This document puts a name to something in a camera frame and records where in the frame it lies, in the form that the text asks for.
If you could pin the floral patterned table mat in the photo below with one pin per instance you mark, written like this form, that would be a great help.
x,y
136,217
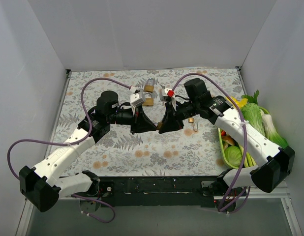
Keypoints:
x,y
120,153

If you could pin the green plastic basket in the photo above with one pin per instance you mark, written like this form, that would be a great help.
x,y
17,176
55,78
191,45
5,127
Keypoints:
x,y
224,145

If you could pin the large brass padlock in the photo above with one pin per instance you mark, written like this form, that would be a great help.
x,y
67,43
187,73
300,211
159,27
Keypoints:
x,y
149,101
149,85

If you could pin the green napa cabbage toy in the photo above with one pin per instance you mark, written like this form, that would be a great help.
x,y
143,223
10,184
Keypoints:
x,y
252,113

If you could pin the yellow napa cabbage toy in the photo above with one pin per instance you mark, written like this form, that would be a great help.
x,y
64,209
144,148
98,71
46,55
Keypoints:
x,y
241,103

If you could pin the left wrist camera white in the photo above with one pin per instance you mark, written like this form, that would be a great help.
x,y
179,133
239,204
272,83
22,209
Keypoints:
x,y
137,99

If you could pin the brown mushroom toy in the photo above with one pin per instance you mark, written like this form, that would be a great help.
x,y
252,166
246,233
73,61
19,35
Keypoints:
x,y
229,140

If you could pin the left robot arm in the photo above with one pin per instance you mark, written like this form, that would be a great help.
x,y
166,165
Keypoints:
x,y
43,184

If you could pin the small brass padlock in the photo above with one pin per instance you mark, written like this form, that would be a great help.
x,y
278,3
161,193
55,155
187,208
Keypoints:
x,y
194,124
159,125

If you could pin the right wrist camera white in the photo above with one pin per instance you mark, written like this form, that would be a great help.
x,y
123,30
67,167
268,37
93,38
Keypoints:
x,y
167,95

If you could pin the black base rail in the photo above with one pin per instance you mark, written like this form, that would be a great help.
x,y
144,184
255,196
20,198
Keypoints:
x,y
160,191

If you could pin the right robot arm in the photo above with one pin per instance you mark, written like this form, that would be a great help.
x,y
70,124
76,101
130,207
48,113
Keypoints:
x,y
273,163

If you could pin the aluminium frame rail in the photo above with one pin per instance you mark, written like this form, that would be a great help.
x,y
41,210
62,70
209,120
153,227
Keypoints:
x,y
259,214

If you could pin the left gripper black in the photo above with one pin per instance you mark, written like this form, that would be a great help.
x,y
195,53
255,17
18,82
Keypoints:
x,y
136,120

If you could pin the round green cabbage toy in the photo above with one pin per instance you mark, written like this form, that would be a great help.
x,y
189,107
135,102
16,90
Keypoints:
x,y
233,156

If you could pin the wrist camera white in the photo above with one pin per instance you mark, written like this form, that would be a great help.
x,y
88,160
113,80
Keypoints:
x,y
167,95
137,99

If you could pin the bok choy toy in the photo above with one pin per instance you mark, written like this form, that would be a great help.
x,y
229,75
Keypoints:
x,y
271,132

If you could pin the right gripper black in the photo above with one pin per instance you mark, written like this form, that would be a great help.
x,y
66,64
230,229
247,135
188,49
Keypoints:
x,y
175,115

